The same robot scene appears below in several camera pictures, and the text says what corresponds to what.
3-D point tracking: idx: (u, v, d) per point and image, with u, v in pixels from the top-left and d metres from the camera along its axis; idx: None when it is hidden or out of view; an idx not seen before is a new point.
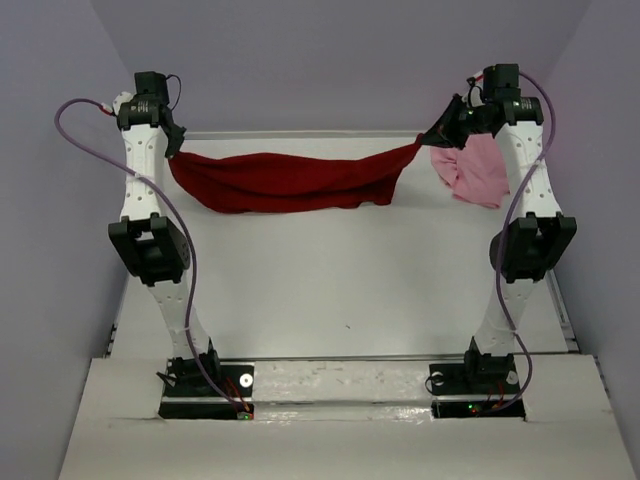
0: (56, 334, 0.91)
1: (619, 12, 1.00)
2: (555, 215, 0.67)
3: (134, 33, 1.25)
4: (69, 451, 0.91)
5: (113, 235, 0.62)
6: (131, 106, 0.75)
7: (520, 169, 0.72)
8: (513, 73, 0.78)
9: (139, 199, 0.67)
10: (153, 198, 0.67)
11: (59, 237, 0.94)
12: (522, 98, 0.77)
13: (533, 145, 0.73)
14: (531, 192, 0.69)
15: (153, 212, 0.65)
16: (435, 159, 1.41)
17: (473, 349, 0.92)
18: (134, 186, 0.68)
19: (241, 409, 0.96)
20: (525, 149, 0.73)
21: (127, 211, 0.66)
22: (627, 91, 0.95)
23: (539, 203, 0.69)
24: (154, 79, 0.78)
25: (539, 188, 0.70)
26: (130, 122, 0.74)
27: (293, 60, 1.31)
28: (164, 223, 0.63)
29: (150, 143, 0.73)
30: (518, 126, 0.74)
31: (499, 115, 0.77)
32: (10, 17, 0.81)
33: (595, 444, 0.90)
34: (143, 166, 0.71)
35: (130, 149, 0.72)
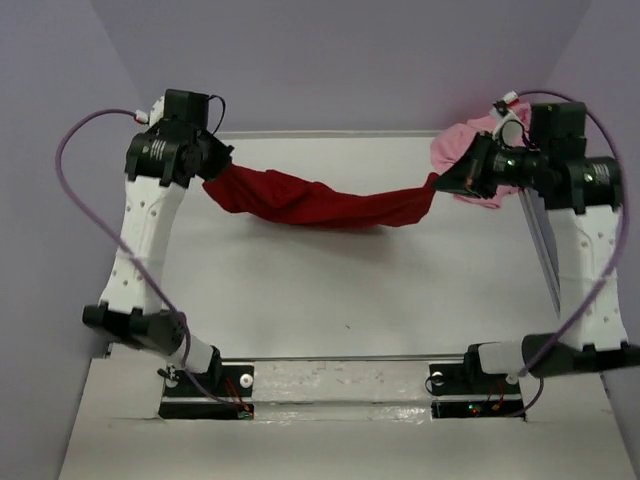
0: (55, 334, 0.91)
1: (620, 10, 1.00)
2: (618, 345, 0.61)
3: (135, 32, 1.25)
4: (69, 451, 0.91)
5: (85, 321, 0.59)
6: (145, 145, 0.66)
7: (585, 281, 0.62)
8: (578, 120, 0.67)
9: (125, 283, 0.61)
10: (141, 284, 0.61)
11: (60, 235, 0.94)
12: (594, 163, 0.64)
13: (605, 243, 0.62)
14: (595, 311, 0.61)
15: (136, 306, 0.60)
16: (435, 159, 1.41)
17: (474, 349, 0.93)
18: (121, 266, 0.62)
19: (241, 409, 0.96)
20: (593, 255, 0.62)
21: (109, 295, 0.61)
22: (627, 90, 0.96)
23: (602, 330, 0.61)
24: (186, 108, 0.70)
25: (603, 309, 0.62)
26: (136, 169, 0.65)
27: (294, 60, 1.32)
28: (144, 323, 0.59)
29: (154, 208, 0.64)
30: (586, 215, 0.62)
31: (544, 177, 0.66)
32: (12, 15, 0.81)
33: (596, 443, 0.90)
34: (139, 241, 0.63)
35: (131, 210, 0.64)
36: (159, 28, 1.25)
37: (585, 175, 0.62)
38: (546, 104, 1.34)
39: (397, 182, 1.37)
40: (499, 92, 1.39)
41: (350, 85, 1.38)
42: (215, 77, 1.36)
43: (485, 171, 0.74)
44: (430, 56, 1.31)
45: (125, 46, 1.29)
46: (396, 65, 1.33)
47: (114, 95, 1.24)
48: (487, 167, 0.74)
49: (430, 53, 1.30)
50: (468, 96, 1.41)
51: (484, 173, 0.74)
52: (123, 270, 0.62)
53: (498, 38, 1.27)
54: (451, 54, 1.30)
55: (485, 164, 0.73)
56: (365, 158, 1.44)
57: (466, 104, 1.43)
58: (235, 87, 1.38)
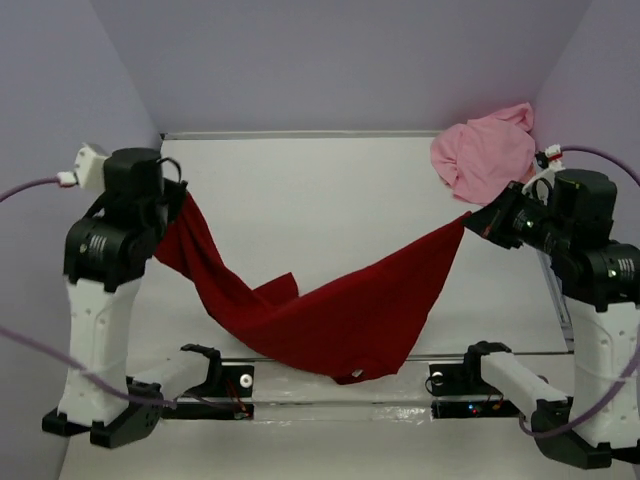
0: (56, 332, 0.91)
1: (620, 9, 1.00)
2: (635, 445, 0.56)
3: (134, 31, 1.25)
4: (69, 450, 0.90)
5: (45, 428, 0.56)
6: (82, 247, 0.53)
7: (604, 380, 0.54)
8: (602, 203, 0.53)
9: (80, 395, 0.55)
10: (99, 394, 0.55)
11: (61, 235, 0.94)
12: (616, 255, 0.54)
13: (626, 342, 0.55)
14: (611, 411, 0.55)
15: (94, 421, 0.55)
16: (434, 159, 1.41)
17: (472, 349, 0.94)
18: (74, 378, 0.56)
19: (238, 409, 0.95)
20: (611, 359, 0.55)
21: (66, 406, 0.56)
22: (629, 89, 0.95)
23: (619, 428, 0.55)
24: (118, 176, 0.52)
25: (622, 408, 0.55)
26: (76, 272, 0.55)
27: (293, 59, 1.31)
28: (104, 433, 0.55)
29: (100, 316, 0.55)
30: (608, 314, 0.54)
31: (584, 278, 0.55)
32: (12, 15, 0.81)
33: None
34: (89, 355, 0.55)
35: (74, 317, 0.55)
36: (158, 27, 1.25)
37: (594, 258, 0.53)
38: (546, 103, 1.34)
39: (398, 182, 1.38)
40: (499, 92, 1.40)
41: (349, 84, 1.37)
42: (215, 76, 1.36)
43: (503, 228, 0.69)
44: (430, 56, 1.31)
45: (125, 46, 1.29)
46: (396, 64, 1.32)
47: (114, 95, 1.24)
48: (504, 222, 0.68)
49: (429, 52, 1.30)
50: (468, 95, 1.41)
51: (501, 228, 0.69)
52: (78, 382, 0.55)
53: (498, 38, 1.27)
54: (450, 53, 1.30)
55: (502, 218, 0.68)
56: (364, 157, 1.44)
57: (466, 103, 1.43)
58: (235, 86, 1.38)
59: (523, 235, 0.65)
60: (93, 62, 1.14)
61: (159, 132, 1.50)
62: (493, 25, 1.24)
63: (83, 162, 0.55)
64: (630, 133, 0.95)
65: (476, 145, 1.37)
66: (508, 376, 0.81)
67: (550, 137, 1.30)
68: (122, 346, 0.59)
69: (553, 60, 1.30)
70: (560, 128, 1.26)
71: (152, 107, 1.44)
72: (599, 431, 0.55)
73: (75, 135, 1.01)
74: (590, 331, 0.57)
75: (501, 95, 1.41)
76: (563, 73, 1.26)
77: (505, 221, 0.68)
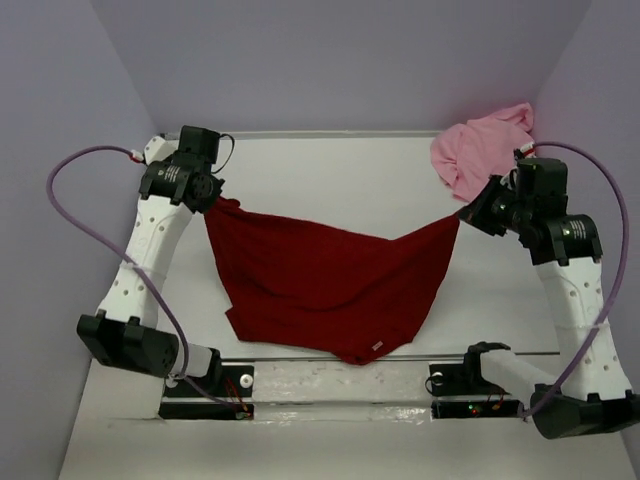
0: (56, 333, 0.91)
1: (621, 12, 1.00)
2: (624, 396, 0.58)
3: (134, 33, 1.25)
4: (69, 451, 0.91)
5: (80, 330, 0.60)
6: (160, 172, 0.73)
7: (579, 330, 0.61)
8: (559, 180, 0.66)
9: (126, 292, 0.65)
10: (141, 294, 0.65)
11: (62, 236, 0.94)
12: (571, 221, 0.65)
13: (591, 293, 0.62)
14: (593, 362, 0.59)
15: (132, 316, 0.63)
16: (434, 159, 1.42)
17: (473, 349, 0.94)
18: (124, 276, 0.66)
19: (239, 409, 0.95)
20: (581, 305, 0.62)
21: (108, 304, 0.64)
22: (630, 92, 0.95)
23: (603, 378, 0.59)
24: (196, 140, 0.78)
25: (602, 358, 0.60)
26: (150, 190, 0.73)
27: (293, 61, 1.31)
28: (137, 335, 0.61)
29: (161, 224, 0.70)
30: (571, 266, 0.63)
31: (545, 244, 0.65)
32: (11, 17, 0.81)
33: (596, 446, 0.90)
34: (142, 255, 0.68)
35: (140, 224, 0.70)
36: (158, 29, 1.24)
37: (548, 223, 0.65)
38: (546, 104, 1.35)
39: (396, 183, 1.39)
40: (498, 92, 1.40)
41: (349, 86, 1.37)
42: (215, 78, 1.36)
43: (484, 214, 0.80)
44: (430, 58, 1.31)
45: (125, 47, 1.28)
46: (397, 66, 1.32)
47: (114, 97, 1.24)
48: (483, 209, 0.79)
49: (430, 54, 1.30)
50: (468, 96, 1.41)
51: (481, 214, 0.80)
52: (127, 281, 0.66)
53: (499, 40, 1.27)
54: (451, 55, 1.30)
55: (480, 206, 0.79)
56: (364, 158, 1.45)
57: (465, 104, 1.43)
58: (235, 88, 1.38)
59: (500, 217, 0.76)
60: (94, 65, 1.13)
61: (159, 133, 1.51)
62: (494, 27, 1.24)
63: (152, 147, 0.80)
64: (629, 136, 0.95)
65: (476, 145, 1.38)
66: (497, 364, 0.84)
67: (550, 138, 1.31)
68: (163, 263, 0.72)
69: (553, 62, 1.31)
70: (559, 129, 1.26)
71: (152, 107, 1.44)
72: (584, 380, 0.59)
73: (75, 137, 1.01)
74: (557, 283, 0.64)
75: (500, 96, 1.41)
76: (563, 75, 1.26)
77: (484, 206, 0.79)
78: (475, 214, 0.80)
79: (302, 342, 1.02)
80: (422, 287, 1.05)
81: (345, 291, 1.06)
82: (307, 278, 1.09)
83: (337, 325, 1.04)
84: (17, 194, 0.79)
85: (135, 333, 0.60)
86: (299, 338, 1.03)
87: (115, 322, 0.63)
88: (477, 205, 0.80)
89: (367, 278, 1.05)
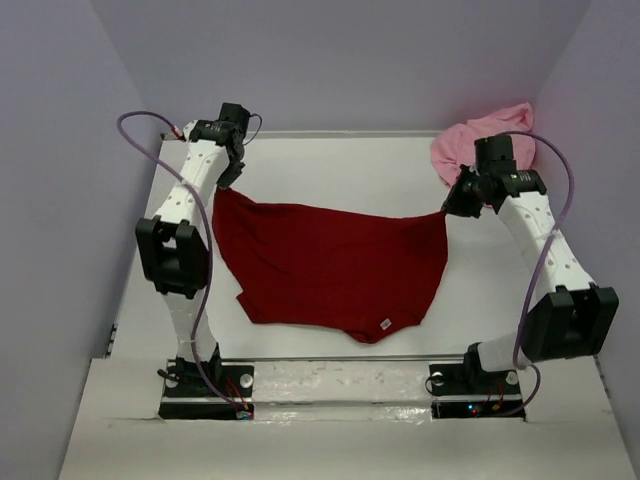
0: (56, 333, 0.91)
1: (621, 12, 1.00)
2: (589, 286, 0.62)
3: (134, 34, 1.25)
4: (69, 451, 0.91)
5: (139, 231, 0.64)
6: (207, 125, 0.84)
7: (538, 240, 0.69)
8: (505, 146, 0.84)
9: (177, 203, 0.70)
10: (191, 206, 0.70)
11: (62, 237, 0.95)
12: (520, 171, 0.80)
13: (542, 214, 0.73)
14: (555, 264, 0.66)
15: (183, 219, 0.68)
16: (434, 159, 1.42)
17: (473, 350, 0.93)
18: (177, 191, 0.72)
19: (241, 409, 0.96)
20: (535, 222, 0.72)
21: (163, 210, 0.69)
22: (629, 94, 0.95)
23: (566, 274, 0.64)
24: (237, 111, 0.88)
25: (563, 259, 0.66)
26: (198, 136, 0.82)
27: (293, 62, 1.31)
28: (189, 233, 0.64)
29: (208, 158, 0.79)
30: (521, 197, 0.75)
31: (498, 190, 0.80)
32: (12, 21, 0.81)
33: (597, 446, 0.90)
34: (192, 176, 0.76)
35: (190, 158, 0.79)
36: (158, 30, 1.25)
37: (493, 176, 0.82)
38: (546, 104, 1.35)
39: (396, 183, 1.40)
40: (498, 92, 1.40)
41: (349, 86, 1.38)
42: (215, 78, 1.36)
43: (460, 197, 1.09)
44: (430, 58, 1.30)
45: (125, 48, 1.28)
46: (397, 66, 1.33)
47: (115, 98, 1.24)
48: (460, 193, 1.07)
49: (430, 54, 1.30)
50: (468, 96, 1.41)
51: (456, 199, 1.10)
52: (179, 195, 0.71)
53: (498, 41, 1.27)
54: (450, 56, 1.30)
55: (454, 191, 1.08)
56: (364, 158, 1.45)
57: (465, 104, 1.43)
58: (235, 88, 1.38)
59: (473, 193, 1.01)
60: (94, 66, 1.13)
61: (159, 133, 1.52)
62: (493, 28, 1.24)
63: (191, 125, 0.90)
64: (629, 136, 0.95)
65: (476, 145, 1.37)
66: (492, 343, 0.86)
67: (550, 138, 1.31)
68: (207, 190, 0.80)
69: (553, 62, 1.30)
70: (559, 129, 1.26)
71: (152, 107, 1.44)
72: (550, 277, 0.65)
73: (75, 138, 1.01)
74: (514, 214, 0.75)
75: (500, 96, 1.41)
76: (562, 76, 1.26)
77: (458, 191, 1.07)
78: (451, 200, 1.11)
79: (319, 321, 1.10)
80: (424, 268, 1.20)
81: (355, 274, 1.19)
82: (320, 263, 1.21)
83: (350, 305, 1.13)
84: (17, 194, 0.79)
85: (186, 229, 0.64)
86: (316, 316, 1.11)
87: (167, 229, 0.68)
88: (453, 193, 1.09)
89: (372, 264, 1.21)
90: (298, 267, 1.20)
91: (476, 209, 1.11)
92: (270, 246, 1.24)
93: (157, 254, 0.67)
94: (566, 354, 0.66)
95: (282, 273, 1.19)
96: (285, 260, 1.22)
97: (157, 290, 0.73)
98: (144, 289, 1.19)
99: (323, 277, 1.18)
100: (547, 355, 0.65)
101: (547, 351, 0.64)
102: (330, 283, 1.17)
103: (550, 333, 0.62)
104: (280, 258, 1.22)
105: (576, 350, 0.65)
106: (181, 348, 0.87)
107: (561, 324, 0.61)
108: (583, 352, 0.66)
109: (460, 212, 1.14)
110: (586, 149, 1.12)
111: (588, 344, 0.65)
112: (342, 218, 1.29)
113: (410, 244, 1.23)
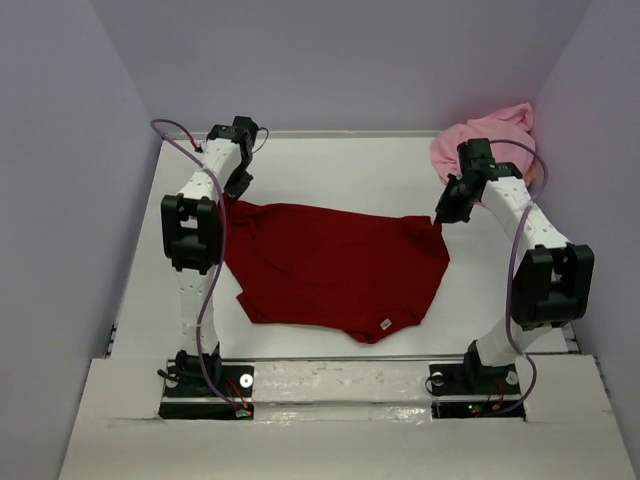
0: (57, 333, 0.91)
1: (621, 12, 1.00)
2: (565, 246, 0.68)
3: (134, 34, 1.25)
4: (69, 451, 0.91)
5: (163, 205, 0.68)
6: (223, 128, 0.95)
7: (516, 212, 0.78)
8: (484, 147, 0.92)
9: (198, 184, 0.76)
10: (209, 187, 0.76)
11: (63, 236, 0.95)
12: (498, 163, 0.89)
13: (519, 192, 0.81)
14: (532, 229, 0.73)
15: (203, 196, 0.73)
16: (434, 159, 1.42)
17: (473, 350, 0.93)
18: (198, 175, 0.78)
19: (240, 409, 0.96)
20: (513, 199, 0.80)
21: (186, 190, 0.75)
22: (629, 94, 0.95)
23: (544, 236, 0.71)
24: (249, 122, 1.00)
25: (540, 225, 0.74)
26: (215, 135, 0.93)
27: (293, 62, 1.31)
28: (208, 208, 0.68)
29: (224, 151, 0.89)
30: (500, 181, 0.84)
31: (481, 179, 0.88)
32: (12, 21, 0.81)
33: (597, 446, 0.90)
34: (212, 165, 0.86)
35: (208, 152, 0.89)
36: (158, 30, 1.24)
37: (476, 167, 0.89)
38: (546, 104, 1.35)
39: (396, 183, 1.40)
40: (498, 92, 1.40)
41: (349, 86, 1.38)
42: (215, 78, 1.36)
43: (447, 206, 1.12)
44: (430, 58, 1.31)
45: (125, 48, 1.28)
46: (397, 67, 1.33)
47: (115, 98, 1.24)
48: (447, 201, 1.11)
49: (430, 55, 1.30)
50: (468, 96, 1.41)
51: (445, 207, 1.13)
52: (200, 179, 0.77)
53: (498, 41, 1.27)
54: (450, 56, 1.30)
55: (443, 200, 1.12)
56: (364, 158, 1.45)
57: (465, 104, 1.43)
58: (235, 88, 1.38)
59: (459, 198, 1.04)
60: (94, 66, 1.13)
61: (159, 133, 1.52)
62: (493, 28, 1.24)
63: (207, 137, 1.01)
64: (629, 136, 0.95)
65: None
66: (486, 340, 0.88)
67: (550, 138, 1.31)
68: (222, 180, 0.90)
69: (553, 62, 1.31)
70: (560, 129, 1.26)
71: (152, 107, 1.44)
72: (529, 240, 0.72)
73: (75, 138, 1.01)
74: (495, 196, 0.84)
75: (500, 96, 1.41)
76: (562, 76, 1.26)
77: (448, 198, 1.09)
78: (440, 205, 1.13)
79: (319, 319, 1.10)
80: (425, 268, 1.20)
81: (355, 273, 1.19)
82: (319, 261, 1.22)
83: (350, 304, 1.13)
84: (17, 194, 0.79)
85: (206, 203, 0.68)
86: (317, 315, 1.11)
87: (187, 206, 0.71)
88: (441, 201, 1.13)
89: (373, 263, 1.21)
90: (299, 267, 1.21)
91: (464, 215, 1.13)
92: (270, 246, 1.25)
93: (177, 229, 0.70)
94: (554, 317, 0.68)
95: (281, 271, 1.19)
96: (286, 259, 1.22)
97: (173, 267, 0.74)
98: (144, 289, 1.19)
99: (323, 275, 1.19)
100: (536, 317, 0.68)
101: (533, 311, 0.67)
102: (331, 282, 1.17)
103: (535, 291, 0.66)
104: (281, 257, 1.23)
105: (563, 312, 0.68)
106: (187, 336, 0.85)
107: (543, 281, 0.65)
108: (569, 316, 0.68)
109: (450, 221, 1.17)
110: (586, 150, 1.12)
111: (572, 304, 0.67)
112: (341, 219, 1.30)
113: (411, 243, 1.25)
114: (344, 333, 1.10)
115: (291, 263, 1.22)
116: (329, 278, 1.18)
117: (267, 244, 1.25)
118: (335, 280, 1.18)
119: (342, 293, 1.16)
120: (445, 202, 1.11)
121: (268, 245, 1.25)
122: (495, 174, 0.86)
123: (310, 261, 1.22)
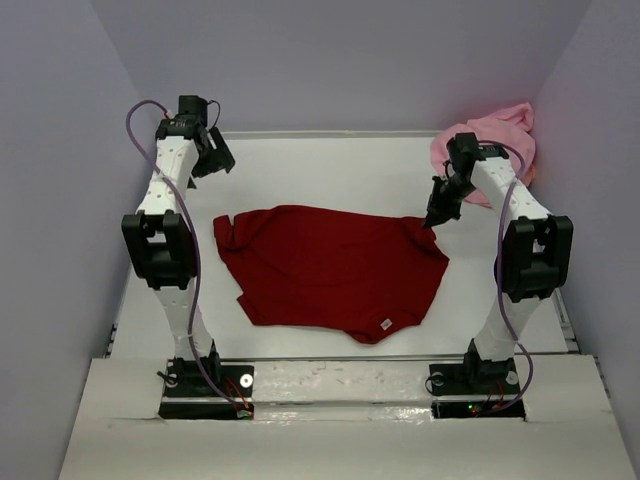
0: (57, 334, 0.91)
1: (620, 14, 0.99)
2: (546, 218, 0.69)
3: (133, 35, 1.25)
4: (69, 451, 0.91)
5: (125, 228, 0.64)
6: (169, 123, 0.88)
7: (502, 187, 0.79)
8: (467, 137, 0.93)
9: (158, 196, 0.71)
10: (172, 198, 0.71)
11: (63, 236, 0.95)
12: (485, 145, 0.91)
13: (506, 172, 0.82)
14: (516, 202, 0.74)
15: (168, 208, 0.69)
16: (435, 158, 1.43)
17: (472, 350, 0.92)
18: (156, 185, 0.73)
19: (241, 409, 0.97)
20: (499, 176, 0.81)
21: (146, 205, 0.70)
22: (629, 95, 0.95)
23: (526, 209, 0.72)
24: (196, 102, 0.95)
25: (524, 198, 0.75)
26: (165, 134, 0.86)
27: (292, 63, 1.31)
28: (175, 222, 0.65)
29: (179, 151, 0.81)
30: (487, 162, 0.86)
31: (469, 162, 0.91)
32: (10, 24, 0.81)
33: (597, 447, 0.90)
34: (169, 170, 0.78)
35: (161, 155, 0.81)
36: (157, 31, 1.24)
37: (465, 149, 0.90)
38: (546, 104, 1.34)
39: (395, 183, 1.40)
40: (498, 92, 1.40)
41: (348, 86, 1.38)
42: (215, 78, 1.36)
43: (440, 203, 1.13)
44: (429, 58, 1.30)
45: (125, 49, 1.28)
46: (396, 66, 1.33)
47: (113, 99, 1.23)
48: (440, 198, 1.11)
49: (429, 55, 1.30)
50: (467, 96, 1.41)
51: (436, 204, 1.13)
52: (158, 190, 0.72)
53: (496, 41, 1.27)
54: (450, 56, 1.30)
55: (436, 196, 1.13)
56: (364, 158, 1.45)
57: (464, 103, 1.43)
58: (235, 88, 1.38)
59: (450, 193, 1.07)
60: (93, 66, 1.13)
61: None
62: (493, 28, 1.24)
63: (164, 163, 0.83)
64: (630, 137, 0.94)
65: None
66: (486, 333, 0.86)
67: (550, 136, 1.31)
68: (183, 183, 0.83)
69: (553, 62, 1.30)
70: (560, 129, 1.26)
71: (152, 108, 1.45)
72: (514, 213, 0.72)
73: (73, 139, 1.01)
74: (483, 175, 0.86)
75: (498, 96, 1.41)
76: (562, 76, 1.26)
77: (443, 198, 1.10)
78: (433, 203, 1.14)
79: (320, 320, 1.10)
80: (425, 268, 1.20)
81: (355, 272, 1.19)
82: (318, 262, 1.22)
83: (350, 305, 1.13)
84: (16, 193, 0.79)
85: (171, 218, 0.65)
86: (315, 316, 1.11)
87: (151, 223, 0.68)
88: (433, 200, 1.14)
89: (373, 262, 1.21)
90: (297, 267, 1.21)
91: (455, 213, 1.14)
92: (269, 247, 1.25)
93: (144, 248, 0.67)
94: (538, 285, 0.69)
95: (281, 272, 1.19)
96: (285, 260, 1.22)
97: (151, 287, 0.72)
98: (143, 289, 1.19)
99: (325, 277, 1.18)
100: (521, 286, 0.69)
101: (517, 279, 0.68)
102: (328, 282, 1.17)
103: (517, 258, 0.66)
104: (280, 258, 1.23)
105: (546, 280, 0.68)
106: (180, 346, 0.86)
107: (528, 250, 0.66)
108: (552, 284, 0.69)
109: (441, 220, 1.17)
110: (586, 149, 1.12)
111: (554, 272, 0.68)
112: (341, 222, 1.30)
113: (411, 242, 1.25)
114: (344, 334, 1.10)
115: (288, 263, 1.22)
116: (328, 278, 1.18)
117: (268, 244, 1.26)
118: (333, 281, 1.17)
119: (340, 293, 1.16)
120: (439, 196, 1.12)
121: (267, 246, 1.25)
122: (483, 155, 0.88)
123: (307, 262, 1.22)
